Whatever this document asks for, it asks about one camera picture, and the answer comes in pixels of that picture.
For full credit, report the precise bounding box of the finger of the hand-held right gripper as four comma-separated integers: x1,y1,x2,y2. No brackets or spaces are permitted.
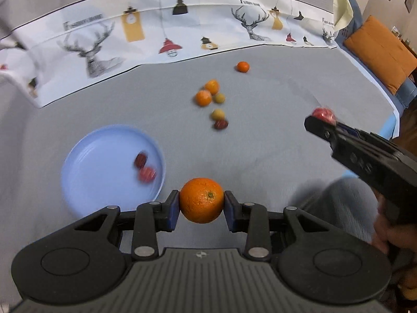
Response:
335,122,372,138
304,115,340,145

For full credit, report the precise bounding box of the large orange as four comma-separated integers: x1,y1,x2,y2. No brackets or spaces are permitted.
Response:
179,177,225,224

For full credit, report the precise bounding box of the orange cushion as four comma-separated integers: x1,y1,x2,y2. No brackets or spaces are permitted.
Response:
344,15,417,95

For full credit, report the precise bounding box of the pale yellow cloth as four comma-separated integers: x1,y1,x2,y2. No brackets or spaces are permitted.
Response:
332,0,354,31

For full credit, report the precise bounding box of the person's right hand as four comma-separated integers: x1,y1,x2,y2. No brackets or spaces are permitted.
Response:
372,197,417,255

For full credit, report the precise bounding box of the person's grey clothed leg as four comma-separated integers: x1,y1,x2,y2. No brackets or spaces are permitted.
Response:
291,176,380,246

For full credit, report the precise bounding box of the light blue plate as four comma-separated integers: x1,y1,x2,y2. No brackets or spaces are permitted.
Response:
61,124,166,220

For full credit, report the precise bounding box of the grey cloth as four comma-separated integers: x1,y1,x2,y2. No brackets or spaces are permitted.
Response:
0,44,401,261

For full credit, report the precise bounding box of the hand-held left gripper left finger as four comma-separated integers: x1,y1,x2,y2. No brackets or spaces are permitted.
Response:
73,190,181,257

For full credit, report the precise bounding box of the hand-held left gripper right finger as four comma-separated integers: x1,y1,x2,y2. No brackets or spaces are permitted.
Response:
224,190,326,258

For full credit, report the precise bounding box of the deer print white cloth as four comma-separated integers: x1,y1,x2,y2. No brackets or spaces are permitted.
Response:
0,0,338,109

